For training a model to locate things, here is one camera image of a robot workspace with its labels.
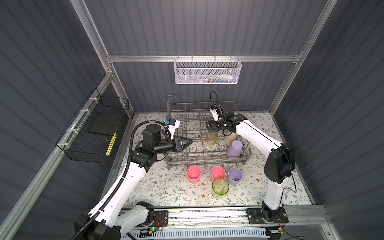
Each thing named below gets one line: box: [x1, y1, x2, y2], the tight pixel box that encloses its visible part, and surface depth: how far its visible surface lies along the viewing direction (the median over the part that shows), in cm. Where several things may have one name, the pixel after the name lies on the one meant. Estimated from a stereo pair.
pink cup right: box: [210, 166, 226, 182], surface depth 88 cm
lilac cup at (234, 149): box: [226, 140, 243, 158], surface depth 85 cm
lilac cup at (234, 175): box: [227, 167, 244, 186], surface depth 82 cm
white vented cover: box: [128, 227, 270, 239], surface depth 72 cm
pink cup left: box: [186, 165, 201, 184], surface depth 88 cm
